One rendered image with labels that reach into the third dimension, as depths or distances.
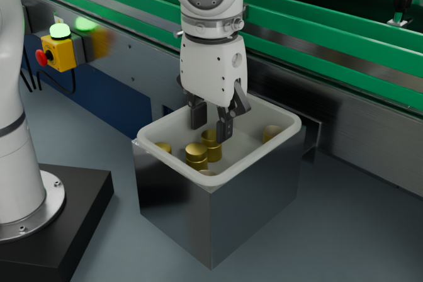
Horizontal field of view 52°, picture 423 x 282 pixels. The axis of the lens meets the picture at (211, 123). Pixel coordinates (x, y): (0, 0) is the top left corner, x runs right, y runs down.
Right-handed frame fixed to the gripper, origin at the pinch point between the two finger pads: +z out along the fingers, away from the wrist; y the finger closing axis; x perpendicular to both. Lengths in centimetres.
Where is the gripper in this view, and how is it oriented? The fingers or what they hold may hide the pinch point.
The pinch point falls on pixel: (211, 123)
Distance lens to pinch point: 69.5
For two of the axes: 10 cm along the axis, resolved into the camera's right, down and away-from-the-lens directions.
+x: -6.8, 4.0, -6.1
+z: 0.0, 8.4, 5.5
